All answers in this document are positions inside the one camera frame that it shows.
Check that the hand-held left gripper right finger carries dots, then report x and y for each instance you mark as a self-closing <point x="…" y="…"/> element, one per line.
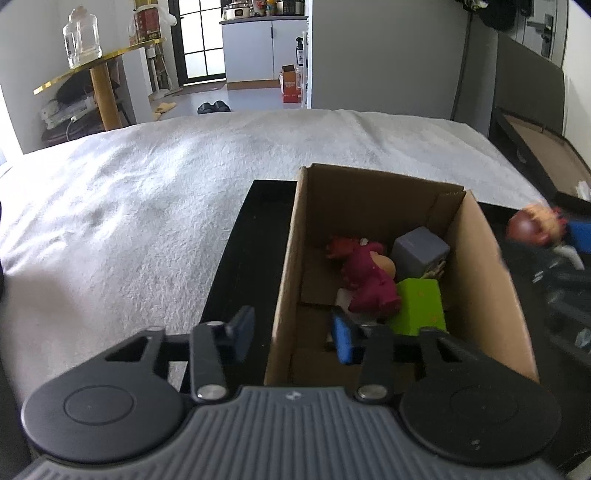
<point x="344" y="339"/>

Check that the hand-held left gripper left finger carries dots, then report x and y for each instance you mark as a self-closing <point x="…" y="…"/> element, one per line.
<point x="242" y="332"/>

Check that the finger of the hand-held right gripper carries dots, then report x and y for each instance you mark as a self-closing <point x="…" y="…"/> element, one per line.
<point x="579" y="237"/>
<point x="563" y="277"/>

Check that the white charger plug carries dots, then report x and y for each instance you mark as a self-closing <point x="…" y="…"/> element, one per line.
<point x="342" y="300"/>

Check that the orange haired doll figurine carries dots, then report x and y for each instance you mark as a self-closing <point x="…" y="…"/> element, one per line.
<point x="531" y="226"/>

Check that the red plush toy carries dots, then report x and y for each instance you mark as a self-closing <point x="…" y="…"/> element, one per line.
<point x="369" y="281"/>

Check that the green plastic box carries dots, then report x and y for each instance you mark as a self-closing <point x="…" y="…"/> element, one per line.
<point x="418" y="307"/>

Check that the grey cube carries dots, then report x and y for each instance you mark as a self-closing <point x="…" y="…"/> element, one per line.
<point x="418" y="251"/>

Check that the cardboard box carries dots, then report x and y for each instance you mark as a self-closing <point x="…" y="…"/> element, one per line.
<point x="369" y="203"/>

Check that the white paper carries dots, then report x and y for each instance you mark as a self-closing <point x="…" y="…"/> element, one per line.
<point x="582" y="190"/>

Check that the black tray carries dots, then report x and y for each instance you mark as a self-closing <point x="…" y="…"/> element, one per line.
<point x="249" y="258"/>

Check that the black storage box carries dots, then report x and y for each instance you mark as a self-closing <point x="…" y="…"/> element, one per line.
<point x="512" y="147"/>

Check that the grey board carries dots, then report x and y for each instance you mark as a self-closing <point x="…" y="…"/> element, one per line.
<point x="526" y="83"/>

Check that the white blanket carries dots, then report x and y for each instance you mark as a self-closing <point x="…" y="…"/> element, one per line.
<point x="115" y="207"/>

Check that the metal door lock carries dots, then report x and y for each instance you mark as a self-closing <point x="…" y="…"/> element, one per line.
<point x="545" y="34"/>

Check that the black slippers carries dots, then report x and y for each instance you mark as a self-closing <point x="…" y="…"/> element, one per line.
<point x="213" y="108"/>

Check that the yellow slippers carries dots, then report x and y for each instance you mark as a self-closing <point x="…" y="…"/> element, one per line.
<point x="164" y="108"/>

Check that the dark hanging clothing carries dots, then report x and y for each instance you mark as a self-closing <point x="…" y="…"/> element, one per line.
<point x="494" y="14"/>

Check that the orange carton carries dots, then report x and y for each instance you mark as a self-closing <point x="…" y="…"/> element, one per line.
<point x="291" y="87"/>

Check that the gold round table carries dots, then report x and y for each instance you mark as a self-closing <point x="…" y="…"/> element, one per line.
<point x="106" y="101"/>

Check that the black framed glass door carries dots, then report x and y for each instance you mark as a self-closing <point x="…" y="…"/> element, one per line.
<point x="203" y="60"/>

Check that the white cabinet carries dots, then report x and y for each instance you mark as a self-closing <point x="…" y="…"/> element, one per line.
<point x="251" y="50"/>

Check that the white power strip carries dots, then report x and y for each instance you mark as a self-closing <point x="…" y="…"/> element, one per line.
<point x="64" y="110"/>

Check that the dark spray bottle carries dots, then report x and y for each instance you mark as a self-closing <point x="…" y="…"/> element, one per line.
<point x="300" y="53"/>

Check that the dark bag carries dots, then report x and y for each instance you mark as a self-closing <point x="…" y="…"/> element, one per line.
<point x="76" y="87"/>

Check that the rice cooker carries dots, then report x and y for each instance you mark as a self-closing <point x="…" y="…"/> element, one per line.
<point x="236" y="11"/>

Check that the red jar on table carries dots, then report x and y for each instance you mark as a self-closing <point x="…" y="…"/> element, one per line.
<point x="147" y="25"/>

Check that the row of countertop jars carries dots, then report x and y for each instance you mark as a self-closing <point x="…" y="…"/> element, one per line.
<point x="277" y="7"/>

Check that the clear glass jar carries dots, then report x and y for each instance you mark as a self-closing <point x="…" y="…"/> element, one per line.
<point x="83" y="41"/>

